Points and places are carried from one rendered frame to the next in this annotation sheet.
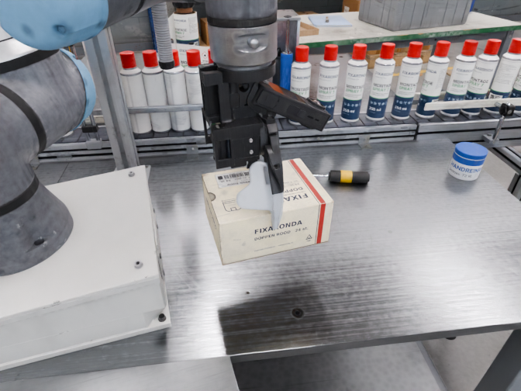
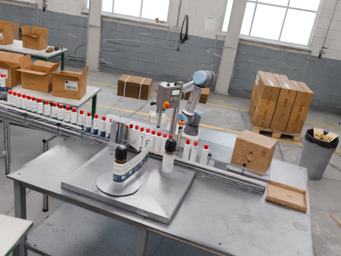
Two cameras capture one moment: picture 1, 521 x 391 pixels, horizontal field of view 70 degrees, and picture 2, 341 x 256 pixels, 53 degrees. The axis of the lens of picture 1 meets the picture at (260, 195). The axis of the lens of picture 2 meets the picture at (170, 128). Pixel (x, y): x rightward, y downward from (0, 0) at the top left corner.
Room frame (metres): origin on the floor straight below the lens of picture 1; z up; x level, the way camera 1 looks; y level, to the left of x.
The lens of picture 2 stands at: (3.33, 1.37, 2.24)
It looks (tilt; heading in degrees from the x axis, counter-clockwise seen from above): 23 degrees down; 203
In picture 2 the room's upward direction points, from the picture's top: 9 degrees clockwise
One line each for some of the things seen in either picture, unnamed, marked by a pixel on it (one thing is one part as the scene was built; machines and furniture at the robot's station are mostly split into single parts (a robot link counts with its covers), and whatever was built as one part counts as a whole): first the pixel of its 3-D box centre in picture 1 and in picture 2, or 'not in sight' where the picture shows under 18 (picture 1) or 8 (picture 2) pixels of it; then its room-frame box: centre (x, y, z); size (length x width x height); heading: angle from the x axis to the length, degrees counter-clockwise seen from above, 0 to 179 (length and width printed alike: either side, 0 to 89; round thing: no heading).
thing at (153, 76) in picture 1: (156, 92); (158, 142); (0.93, 0.27, 0.98); 0.05 x 0.05 x 0.20
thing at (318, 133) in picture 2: not in sight; (322, 142); (-1.65, 1.61, 0.50); 0.42 x 0.41 x 0.28; 108
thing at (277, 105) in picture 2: not in sight; (276, 103); (-3.14, 0.71, 0.45); 1.20 x 0.84 x 0.89; 19
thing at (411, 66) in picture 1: (407, 81); (88, 122); (1.01, -0.40, 0.98); 0.05 x 0.05 x 0.20
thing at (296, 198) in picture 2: not in sight; (286, 194); (0.79, 1.37, 0.85); 0.30 x 0.26 x 0.04; 97
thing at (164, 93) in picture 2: not in sight; (168, 96); (0.84, 0.26, 1.38); 0.17 x 0.10 x 0.19; 152
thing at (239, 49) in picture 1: (243, 43); not in sight; (0.43, 0.02, 1.22); 0.08 x 0.08 x 0.05
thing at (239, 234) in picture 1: (263, 207); (157, 117); (0.44, -0.01, 0.99); 0.16 x 0.12 x 0.07; 108
